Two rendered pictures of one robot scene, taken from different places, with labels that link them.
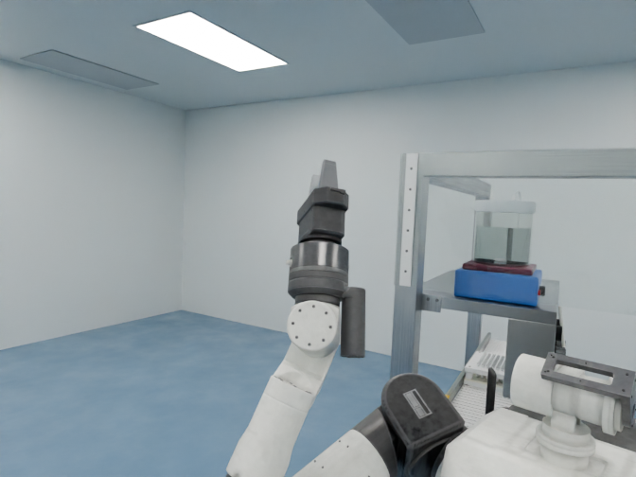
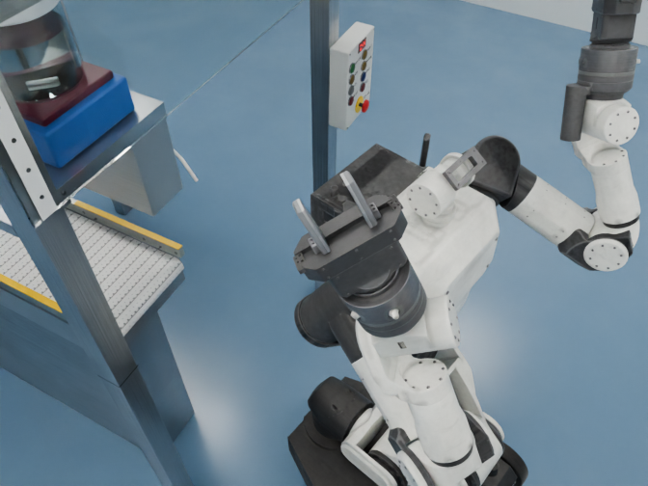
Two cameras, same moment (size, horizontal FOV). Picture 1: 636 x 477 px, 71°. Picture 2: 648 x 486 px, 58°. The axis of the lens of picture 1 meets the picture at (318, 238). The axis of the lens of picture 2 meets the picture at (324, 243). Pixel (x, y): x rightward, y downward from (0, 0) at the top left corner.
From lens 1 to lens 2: 95 cm
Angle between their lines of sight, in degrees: 88
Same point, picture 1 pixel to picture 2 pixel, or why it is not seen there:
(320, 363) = not seen: hidden behind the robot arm
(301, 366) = (390, 364)
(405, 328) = (73, 258)
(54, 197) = not seen: outside the picture
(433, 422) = not seen: hidden behind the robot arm
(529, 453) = (435, 233)
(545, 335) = (162, 131)
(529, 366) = (442, 190)
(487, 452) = (437, 256)
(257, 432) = (458, 417)
